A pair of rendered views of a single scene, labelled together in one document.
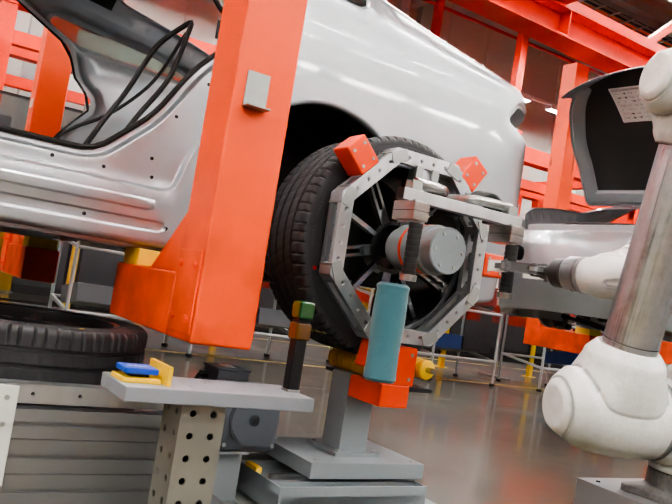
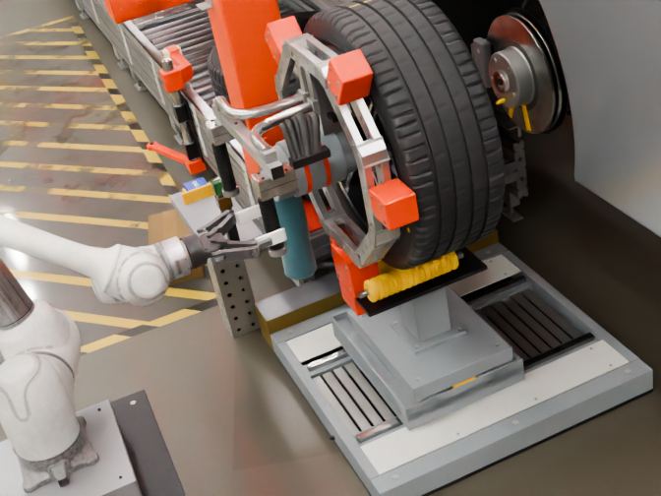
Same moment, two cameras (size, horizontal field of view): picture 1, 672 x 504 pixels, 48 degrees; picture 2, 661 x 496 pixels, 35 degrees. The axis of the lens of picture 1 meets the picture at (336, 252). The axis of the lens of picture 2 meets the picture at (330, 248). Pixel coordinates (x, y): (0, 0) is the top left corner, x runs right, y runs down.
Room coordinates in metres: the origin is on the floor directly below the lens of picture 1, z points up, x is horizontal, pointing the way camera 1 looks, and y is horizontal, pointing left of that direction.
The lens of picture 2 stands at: (2.70, -2.44, 2.03)
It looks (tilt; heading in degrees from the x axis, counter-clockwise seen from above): 32 degrees down; 105
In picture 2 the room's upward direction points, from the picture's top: 12 degrees counter-clockwise
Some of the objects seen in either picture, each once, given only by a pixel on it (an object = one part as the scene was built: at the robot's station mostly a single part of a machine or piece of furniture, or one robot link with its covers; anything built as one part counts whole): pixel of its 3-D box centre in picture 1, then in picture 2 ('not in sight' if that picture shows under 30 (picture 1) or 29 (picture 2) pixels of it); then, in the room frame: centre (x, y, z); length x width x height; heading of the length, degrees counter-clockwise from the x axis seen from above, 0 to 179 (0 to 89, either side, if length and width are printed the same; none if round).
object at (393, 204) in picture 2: (486, 265); (392, 204); (2.33, -0.47, 0.85); 0.09 x 0.08 x 0.07; 122
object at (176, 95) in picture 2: not in sight; (183, 117); (1.21, 1.25, 0.30); 0.09 x 0.05 x 0.50; 122
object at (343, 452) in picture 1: (347, 418); (423, 302); (2.30, -0.11, 0.32); 0.40 x 0.30 x 0.28; 122
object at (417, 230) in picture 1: (412, 250); (224, 166); (1.87, -0.19, 0.83); 0.04 x 0.04 x 0.16
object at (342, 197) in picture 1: (408, 248); (333, 153); (2.15, -0.21, 0.85); 0.54 x 0.07 x 0.54; 122
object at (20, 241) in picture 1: (33, 244); not in sight; (3.89, 1.56, 0.69); 0.52 x 0.17 x 0.35; 32
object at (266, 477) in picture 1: (322, 481); (423, 345); (2.27, -0.07, 0.13); 0.50 x 0.36 x 0.10; 122
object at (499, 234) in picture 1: (505, 234); (274, 180); (2.07, -0.46, 0.93); 0.09 x 0.05 x 0.05; 32
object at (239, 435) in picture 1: (218, 426); not in sight; (2.21, 0.26, 0.26); 0.42 x 0.18 x 0.35; 32
